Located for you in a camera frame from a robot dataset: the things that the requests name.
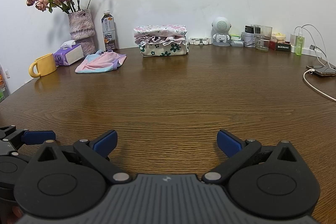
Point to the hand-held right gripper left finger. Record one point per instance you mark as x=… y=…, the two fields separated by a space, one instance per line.
x=105 y=144

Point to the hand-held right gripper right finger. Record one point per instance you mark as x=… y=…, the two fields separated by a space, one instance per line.
x=228 y=144

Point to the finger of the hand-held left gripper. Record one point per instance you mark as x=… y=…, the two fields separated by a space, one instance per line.
x=39 y=136

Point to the pink blue mesh vest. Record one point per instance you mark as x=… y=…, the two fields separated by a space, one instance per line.
x=102 y=63

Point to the colourful shelf clutter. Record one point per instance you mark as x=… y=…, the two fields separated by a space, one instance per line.
x=3 y=87

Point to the yellow mug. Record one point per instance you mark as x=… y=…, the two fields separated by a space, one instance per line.
x=46 y=65

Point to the purple tissue pack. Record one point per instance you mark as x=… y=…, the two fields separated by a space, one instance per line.
x=65 y=56

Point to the small white box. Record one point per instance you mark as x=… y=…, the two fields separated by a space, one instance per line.
x=237 y=43

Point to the grey tin can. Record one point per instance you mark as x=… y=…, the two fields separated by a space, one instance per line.
x=248 y=40

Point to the small green box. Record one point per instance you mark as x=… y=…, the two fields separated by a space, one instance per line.
x=235 y=37

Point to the clear glass cup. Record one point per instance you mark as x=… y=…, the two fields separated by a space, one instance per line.
x=263 y=41

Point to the tea bottle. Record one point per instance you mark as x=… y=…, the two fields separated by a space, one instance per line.
x=109 y=35

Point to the red flat box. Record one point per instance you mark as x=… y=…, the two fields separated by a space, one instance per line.
x=279 y=47

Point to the folded floral cloth stack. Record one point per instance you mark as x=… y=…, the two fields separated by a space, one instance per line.
x=165 y=50

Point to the purple ruffled folded cloth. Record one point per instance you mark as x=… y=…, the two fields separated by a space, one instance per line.
x=157 y=40

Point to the black charger plug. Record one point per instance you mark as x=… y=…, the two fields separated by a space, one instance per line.
x=248 y=29

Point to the fuzzy pink vase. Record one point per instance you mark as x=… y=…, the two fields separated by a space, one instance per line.
x=81 y=27

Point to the white robot speaker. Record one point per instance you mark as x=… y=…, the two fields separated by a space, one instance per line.
x=221 y=25

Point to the white charger block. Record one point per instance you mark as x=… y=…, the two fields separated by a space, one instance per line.
x=293 y=42

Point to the green spray bottle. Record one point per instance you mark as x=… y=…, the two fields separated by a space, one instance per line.
x=299 y=45

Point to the white power strip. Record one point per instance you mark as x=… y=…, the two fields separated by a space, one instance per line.
x=311 y=52

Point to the pink floral folded cloth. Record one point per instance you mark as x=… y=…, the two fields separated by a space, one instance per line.
x=160 y=29

